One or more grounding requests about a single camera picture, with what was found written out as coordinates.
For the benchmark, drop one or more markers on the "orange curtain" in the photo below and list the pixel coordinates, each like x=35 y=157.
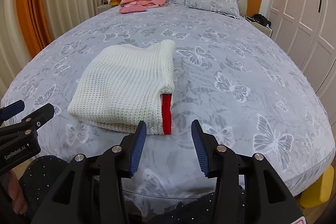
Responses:
x=32 y=21

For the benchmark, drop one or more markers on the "grey butterfly bed cover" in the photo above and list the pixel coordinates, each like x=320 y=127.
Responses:
x=236 y=81

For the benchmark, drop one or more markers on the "black sparkly trousers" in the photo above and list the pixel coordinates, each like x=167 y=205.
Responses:
x=39 y=177

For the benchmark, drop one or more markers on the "right white nightstand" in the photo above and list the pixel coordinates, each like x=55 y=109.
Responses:
x=266 y=30

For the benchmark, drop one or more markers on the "left white nightstand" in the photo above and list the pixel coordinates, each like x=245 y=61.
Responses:
x=105 y=7

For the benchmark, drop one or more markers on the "person left hand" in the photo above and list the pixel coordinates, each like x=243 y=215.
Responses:
x=18 y=201

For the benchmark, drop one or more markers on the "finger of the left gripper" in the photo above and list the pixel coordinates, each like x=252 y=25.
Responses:
x=30 y=124
x=11 y=110

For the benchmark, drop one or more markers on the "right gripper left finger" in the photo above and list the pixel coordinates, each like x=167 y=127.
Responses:
x=89 y=190

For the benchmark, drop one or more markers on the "white nightstand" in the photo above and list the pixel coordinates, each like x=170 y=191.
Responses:
x=266 y=30
x=105 y=7

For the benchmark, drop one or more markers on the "yellow block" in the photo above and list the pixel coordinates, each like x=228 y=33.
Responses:
x=320 y=191

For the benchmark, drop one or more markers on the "black item on nightstand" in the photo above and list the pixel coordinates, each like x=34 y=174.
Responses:
x=262 y=20

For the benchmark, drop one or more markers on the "white red black knit sweater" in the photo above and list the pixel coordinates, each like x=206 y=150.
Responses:
x=124 y=85

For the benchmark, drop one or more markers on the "grey floral pillow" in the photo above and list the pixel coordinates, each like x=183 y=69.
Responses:
x=225 y=7

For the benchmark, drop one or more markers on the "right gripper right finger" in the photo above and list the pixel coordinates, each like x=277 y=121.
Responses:
x=248 y=189

